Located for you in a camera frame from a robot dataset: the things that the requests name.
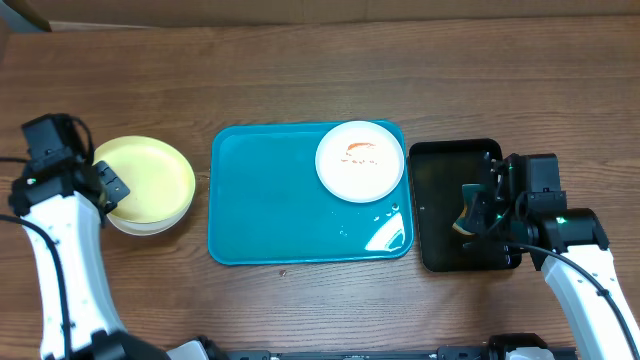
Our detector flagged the green yellow sponge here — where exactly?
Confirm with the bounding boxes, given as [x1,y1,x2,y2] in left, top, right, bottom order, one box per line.
[452,184,488,236]

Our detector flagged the white plate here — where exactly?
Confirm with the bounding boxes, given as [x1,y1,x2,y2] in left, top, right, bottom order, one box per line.
[107,201,192,236]
[315,121,405,203]

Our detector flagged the yellow plate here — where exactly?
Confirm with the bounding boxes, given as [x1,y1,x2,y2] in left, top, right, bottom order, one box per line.
[95,136,196,224]

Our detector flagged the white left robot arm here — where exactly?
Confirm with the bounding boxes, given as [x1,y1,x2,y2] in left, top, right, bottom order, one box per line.
[7,160,169,359]

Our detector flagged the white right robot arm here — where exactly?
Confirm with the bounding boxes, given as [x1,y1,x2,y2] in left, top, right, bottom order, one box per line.
[453,154,639,359]

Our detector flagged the black plastic tray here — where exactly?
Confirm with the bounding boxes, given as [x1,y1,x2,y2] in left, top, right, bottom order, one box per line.
[409,138,522,272]

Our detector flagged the teal plastic tray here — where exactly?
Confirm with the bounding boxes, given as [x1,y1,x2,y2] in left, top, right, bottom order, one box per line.
[207,122,414,266]

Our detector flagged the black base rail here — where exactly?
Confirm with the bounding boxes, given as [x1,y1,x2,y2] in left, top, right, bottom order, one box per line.
[196,333,578,360]

